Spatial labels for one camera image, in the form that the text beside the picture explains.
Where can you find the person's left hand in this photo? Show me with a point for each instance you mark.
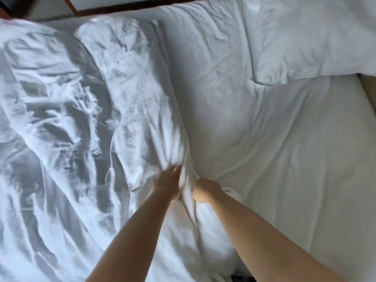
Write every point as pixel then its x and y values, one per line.
pixel 167 185

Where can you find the white pillow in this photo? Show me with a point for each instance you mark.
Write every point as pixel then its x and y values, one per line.
pixel 308 41

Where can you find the person's left forearm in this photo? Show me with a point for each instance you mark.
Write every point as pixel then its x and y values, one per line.
pixel 132 240

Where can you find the white duvet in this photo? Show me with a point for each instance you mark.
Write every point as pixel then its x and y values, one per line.
pixel 73 114

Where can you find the person's right forearm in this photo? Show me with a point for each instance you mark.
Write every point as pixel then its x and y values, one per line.
pixel 270 240

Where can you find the person's right hand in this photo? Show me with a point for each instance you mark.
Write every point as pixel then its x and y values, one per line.
pixel 207 192

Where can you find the white bed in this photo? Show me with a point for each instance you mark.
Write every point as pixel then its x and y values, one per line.
pixel 293 143

